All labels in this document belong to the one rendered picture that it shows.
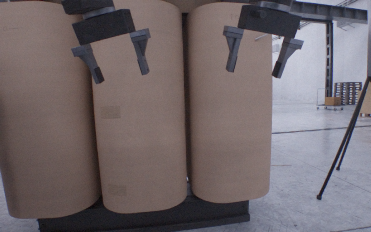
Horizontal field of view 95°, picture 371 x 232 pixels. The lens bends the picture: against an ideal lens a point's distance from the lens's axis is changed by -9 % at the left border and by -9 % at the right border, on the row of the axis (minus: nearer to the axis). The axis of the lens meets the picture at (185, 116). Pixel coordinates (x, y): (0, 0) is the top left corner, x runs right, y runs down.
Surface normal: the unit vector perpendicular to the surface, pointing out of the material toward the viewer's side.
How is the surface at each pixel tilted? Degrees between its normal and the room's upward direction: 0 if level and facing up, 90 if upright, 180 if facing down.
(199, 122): 90
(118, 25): 114
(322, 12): 90
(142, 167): 90
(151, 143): 90
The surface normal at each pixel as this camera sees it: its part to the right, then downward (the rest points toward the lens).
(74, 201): 0.70, 0.05
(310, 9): 0.14, 0.10
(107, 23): -0.10, 0.50
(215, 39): -0.21, 0.11
